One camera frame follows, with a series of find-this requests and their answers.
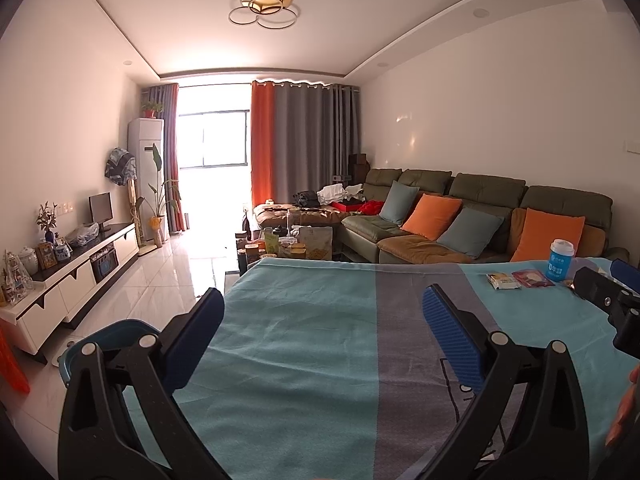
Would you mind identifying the teal grey striped tablecloth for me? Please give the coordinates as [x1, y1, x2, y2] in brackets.
[122, 255, 640, 480]

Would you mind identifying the blue cushion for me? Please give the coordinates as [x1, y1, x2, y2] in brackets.
[378, 180, 421, 226]
[436, 207, 506, 260]

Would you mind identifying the group of glass jars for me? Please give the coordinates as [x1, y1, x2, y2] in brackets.
[236, 227, 308, 266]

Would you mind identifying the glass ship model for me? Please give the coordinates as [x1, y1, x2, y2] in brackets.
[0, 250, 32, 306]

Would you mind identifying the green sofa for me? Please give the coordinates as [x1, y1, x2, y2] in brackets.
[252, 167, 631, 266]

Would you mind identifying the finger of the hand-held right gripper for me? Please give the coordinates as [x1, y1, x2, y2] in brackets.
[572, 266, 621, 311]
[610, 258, 640, 286]

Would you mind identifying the brown sofa seat pad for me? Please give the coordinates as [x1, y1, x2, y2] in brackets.
[376, 234, 481, 266]

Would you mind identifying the orange cushion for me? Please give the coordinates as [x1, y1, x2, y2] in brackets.
[401, 193, 463, 242]
[510, 208, 586, 263]

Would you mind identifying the beige snack box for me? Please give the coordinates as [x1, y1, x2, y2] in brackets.
[297, 226, 334, 261]

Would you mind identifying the red cloth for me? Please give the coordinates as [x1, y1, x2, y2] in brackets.
[332, 200, 386, 217]

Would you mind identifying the tall leafy potted plant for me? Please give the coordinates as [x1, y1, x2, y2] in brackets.
[135, 142, 182, 248]

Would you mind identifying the person's right hand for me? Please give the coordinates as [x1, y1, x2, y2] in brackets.
[605, 365, 640, 448]

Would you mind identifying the pile of white clothes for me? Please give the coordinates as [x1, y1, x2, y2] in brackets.
[316, 184, 363, 203]

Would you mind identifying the yellow white snack packet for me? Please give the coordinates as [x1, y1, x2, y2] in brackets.
[486, 272, 522, 291]

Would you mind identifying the teal plastic bin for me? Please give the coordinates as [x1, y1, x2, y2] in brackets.
[57, 320, 162, 386]

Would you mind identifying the black monitor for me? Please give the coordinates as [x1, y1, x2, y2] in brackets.
[88, 192, 114, 233]

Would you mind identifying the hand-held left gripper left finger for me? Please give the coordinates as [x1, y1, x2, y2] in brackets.
[57, 287, 231, 480]

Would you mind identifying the standing fan with blue cover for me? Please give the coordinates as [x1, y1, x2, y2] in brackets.
[105, 147, 156, 257]

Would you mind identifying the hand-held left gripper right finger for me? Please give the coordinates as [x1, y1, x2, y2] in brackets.
[415, 284, 593, 480]

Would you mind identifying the wooden picture frame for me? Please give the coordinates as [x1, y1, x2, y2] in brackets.
[36, 242, 58, 270]

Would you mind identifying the clear plastic bag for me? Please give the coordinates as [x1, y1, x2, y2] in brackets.
[67, 222, 100, 248]

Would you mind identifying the plant in blue vase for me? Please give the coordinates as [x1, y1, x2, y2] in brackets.
[35, 201, 58, 244]

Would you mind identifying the white standing air conditioner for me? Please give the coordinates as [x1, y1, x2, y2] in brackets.
[127, 117, 166, 226]

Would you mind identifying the dark coffee table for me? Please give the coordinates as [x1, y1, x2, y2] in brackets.
[234, 225, 346, 278]

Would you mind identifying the grey and orange curtain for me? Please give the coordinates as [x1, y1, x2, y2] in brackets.
[142, 82, 181, 236]

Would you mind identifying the blue cup with white lid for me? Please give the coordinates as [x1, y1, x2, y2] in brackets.
[545, 239, 576, 282]

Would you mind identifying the brown cardboard box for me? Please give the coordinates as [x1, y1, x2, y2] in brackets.
[347, 152, 371, 183]

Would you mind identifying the white black TV cabinet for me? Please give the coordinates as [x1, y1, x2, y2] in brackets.
[0, 222, 141, 356]

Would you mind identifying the red snack packet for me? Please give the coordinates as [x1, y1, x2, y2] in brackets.
[512, 269, 556, 288]

